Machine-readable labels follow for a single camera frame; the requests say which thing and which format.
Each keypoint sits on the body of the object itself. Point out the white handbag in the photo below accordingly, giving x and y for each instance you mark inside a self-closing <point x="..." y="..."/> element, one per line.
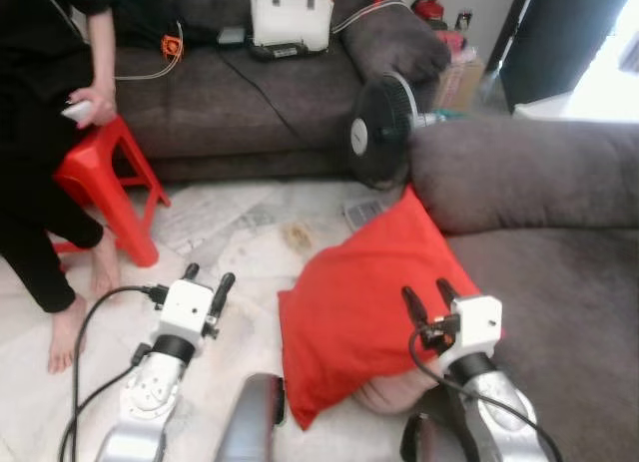
<point x="290" y="21"/>

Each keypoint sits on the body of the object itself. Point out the black electric fan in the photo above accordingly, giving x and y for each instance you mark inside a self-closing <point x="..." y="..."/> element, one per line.
<point x="377" y="128"/>

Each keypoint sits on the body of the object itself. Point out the flat black device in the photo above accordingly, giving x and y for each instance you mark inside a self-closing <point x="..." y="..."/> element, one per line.
<point x="275" y="51"/>

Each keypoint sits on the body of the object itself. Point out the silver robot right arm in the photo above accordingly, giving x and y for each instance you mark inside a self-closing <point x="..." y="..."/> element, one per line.
<point x="494" y="402"/>

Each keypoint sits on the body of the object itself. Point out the person in black clothes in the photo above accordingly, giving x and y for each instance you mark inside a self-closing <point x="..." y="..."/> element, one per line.
<point x="30" y="133"/>

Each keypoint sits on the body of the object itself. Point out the robot leg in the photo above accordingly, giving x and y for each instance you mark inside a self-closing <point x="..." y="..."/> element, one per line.
<point x="250" y="422"/>
<point x="429" y="442"/>

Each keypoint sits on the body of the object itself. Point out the small white handheld device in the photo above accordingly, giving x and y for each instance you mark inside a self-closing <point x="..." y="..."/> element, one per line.
<point x="76" y="111"/>

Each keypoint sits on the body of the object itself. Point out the dark brown door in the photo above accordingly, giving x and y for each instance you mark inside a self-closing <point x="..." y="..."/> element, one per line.
<point x="554" y="38"/>

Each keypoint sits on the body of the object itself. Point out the red plastic stool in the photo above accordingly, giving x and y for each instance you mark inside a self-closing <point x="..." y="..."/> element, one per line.
<point x="100" y="173"/>

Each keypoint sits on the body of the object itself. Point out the grey ribbed flat object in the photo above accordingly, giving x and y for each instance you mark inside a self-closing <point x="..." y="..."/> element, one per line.
<point x="361" y="214"/>

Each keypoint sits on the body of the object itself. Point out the pink packaged item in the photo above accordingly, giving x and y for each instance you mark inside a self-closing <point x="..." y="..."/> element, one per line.
<point x="459" y="45"/>

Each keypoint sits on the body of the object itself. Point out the robot right leg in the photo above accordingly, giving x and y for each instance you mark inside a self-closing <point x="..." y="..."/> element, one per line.
<point x="429" y="442"/>

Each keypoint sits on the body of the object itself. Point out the red fire extinguisher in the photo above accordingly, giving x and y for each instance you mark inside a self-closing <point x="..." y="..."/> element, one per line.
<point x="429" y="5"/>

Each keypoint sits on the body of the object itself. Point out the cardboard box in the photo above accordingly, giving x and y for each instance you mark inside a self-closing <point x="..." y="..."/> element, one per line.
<point x="461" y="83"/>

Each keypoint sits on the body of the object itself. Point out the red pillow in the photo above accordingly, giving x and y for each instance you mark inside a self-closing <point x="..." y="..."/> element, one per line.
<point x="359" y="292"/>

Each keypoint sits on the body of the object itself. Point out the grey-brown two-seat sofa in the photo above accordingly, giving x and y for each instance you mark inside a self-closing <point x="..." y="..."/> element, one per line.
<point x="559" y="282"/>

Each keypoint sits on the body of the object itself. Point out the robot left leg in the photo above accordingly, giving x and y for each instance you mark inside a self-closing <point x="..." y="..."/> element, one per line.
<point x="250" y="422"/>

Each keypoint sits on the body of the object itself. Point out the wall power socket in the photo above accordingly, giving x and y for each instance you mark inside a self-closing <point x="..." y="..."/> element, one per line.
<point x="463" y="20"/>

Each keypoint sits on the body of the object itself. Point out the pink pillow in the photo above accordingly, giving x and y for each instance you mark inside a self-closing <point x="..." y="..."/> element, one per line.
<point x="394" y="394"/>

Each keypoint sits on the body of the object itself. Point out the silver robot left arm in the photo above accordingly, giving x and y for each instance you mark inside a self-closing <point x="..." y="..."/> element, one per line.
<point x="150" y="397"/>

